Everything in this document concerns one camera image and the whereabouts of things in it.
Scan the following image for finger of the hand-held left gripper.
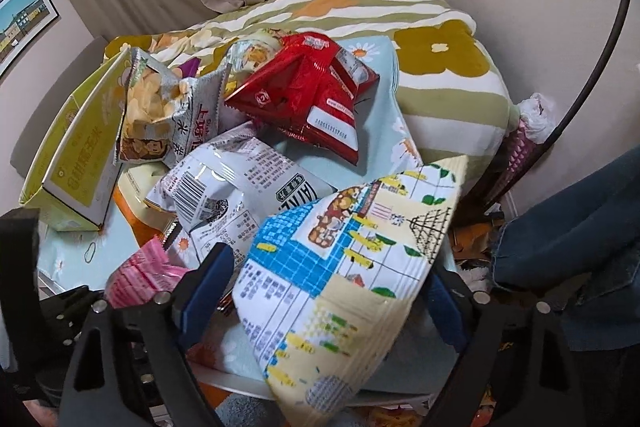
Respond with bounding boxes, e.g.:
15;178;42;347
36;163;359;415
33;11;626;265
39;285;106;345

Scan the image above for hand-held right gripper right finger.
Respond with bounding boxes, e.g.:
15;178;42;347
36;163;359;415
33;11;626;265
425;268;586;427

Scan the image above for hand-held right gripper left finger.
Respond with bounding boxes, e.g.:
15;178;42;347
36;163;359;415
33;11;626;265
59;243;236;427

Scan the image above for pink snack packet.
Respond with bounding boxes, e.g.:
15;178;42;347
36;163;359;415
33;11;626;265
105;239;191;310

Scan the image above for yellow blue white snack bag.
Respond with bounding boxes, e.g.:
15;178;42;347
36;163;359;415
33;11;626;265
232;154;471;418

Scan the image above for red snack bag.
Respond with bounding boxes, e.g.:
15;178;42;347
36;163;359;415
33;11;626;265
223;32;381;166

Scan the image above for purple potato chips bag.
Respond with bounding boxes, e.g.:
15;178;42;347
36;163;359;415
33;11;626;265
177;57;203;80

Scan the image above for orange black packet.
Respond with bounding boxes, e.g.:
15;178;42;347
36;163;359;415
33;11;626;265
450;207;503;280

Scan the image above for white snack bag with barcode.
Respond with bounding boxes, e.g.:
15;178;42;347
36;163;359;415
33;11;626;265
145;122;341;268

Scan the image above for cream snack bag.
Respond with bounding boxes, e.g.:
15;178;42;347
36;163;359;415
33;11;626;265
119;167;168;210

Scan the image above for person's denim-clad leg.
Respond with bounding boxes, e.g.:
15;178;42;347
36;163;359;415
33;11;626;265
490;147;640;353

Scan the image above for pink patterned bag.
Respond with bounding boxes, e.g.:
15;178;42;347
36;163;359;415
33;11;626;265
492;117;538;208

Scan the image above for silver potato chips bag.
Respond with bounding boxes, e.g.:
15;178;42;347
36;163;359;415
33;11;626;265
116;47;233;168

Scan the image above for white plastic bag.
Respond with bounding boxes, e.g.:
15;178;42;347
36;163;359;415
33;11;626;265
517;92;558;145

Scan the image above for pale yellow snack bag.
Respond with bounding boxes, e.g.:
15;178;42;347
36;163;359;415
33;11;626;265
227;27;286;92

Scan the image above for striped floral blanket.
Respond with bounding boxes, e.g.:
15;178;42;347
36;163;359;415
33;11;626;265
102;0;513;158

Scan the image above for framed wall picture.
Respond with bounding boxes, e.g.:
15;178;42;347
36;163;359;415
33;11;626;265
0;0;61;80

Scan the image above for black curved metal frame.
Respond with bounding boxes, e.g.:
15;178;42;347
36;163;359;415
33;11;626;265
470;0;633;208

